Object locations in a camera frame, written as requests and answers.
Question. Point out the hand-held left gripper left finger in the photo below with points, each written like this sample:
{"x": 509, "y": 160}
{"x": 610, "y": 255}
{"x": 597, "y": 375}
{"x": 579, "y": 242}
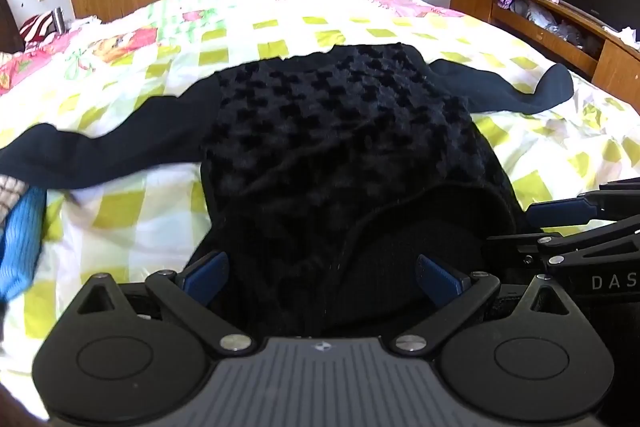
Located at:
{"x": 206, "y": 274}

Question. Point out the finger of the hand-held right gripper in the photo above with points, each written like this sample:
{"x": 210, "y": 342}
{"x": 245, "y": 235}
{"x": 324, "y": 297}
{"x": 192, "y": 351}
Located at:
{"x": 560, "y": 243}
{"x": 562, "y": 211}

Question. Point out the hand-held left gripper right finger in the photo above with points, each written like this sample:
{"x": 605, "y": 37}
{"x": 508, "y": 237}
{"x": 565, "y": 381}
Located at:
{"x": 440, "y": 277}

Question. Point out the black knitted sweater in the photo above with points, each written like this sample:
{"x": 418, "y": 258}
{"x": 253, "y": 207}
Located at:
{"x": 320, "y": 147}

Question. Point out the wooden television cabinet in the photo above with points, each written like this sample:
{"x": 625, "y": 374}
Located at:
{"x": 530, "y": 32}

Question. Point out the clear plastic bags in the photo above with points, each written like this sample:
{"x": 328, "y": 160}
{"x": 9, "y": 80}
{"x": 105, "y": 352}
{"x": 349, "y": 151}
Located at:
{"x": 555, "y": 27}

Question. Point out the blue ribbed garment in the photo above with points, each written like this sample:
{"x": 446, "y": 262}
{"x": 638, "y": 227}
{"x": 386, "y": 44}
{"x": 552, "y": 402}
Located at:
{"x": 22, "y": 247}

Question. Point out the beige striped cloth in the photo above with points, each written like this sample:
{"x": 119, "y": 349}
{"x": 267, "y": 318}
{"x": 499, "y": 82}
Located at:
{"x": 11, "y": 199}

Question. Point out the checked floral bed sheet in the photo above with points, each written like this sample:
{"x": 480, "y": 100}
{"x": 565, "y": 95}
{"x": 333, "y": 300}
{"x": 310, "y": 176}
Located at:
{"x": 390, "y": 27}

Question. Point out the red white striped cloth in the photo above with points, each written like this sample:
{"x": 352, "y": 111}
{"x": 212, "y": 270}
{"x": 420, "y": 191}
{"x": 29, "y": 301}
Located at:
{"x": 40, "y": 26}

